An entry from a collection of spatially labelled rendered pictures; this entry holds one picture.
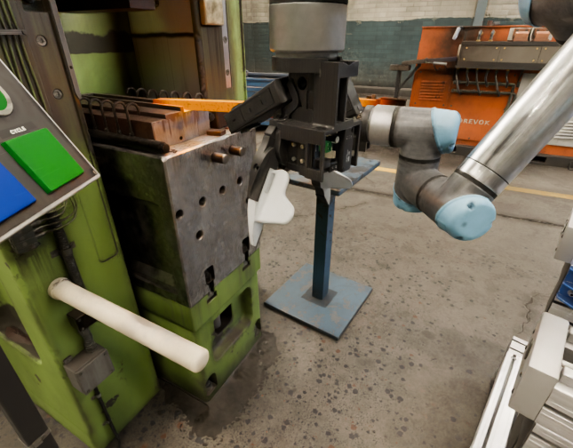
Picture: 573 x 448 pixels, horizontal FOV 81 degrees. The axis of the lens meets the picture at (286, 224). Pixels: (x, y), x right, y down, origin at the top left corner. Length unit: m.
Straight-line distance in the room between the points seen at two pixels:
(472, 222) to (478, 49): 3.55
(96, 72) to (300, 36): 1.08
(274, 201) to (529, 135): 0.39
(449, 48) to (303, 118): 3.89
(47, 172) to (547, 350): 0.71
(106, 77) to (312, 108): 1.09
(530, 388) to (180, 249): 0.75
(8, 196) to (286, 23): 0.36
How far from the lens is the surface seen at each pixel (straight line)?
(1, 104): 0.58
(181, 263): 0.94
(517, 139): 0.60
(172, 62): 1.28
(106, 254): 1.04
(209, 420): 1.37
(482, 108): 4.27
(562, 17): 0.78
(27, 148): 0.55
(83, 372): 1.08
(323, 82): 0.35
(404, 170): 0.68
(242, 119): 0.43
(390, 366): 1.52
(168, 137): 0.90
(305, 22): 0.35
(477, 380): 1.60
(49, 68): 0.91
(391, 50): 8.41
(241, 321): 1.42
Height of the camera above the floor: 1.15
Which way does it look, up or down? 29 degrees down
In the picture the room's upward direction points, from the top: straight up
